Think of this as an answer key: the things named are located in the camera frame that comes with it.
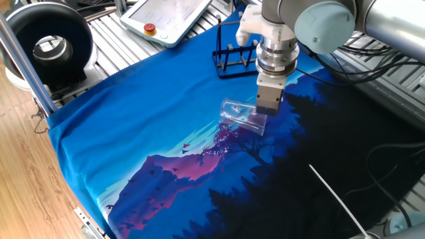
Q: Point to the aluminium frame post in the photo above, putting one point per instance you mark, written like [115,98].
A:
[26,69]

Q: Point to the black round duct fan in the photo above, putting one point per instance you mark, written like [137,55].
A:
[20,43]

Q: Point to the metal corner bracket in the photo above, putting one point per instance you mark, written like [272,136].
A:
[87,224]

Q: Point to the grey Schunk gripper body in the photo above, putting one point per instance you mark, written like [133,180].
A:
[270,96]

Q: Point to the blue landscape print cloth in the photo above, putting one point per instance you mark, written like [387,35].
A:
[149,116]

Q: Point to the white teach pendant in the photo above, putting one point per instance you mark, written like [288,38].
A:
[166,16]

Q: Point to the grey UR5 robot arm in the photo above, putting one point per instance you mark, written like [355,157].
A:
[315,23]

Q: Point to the aluminium table edge rail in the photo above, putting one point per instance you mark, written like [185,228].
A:
[391,96]

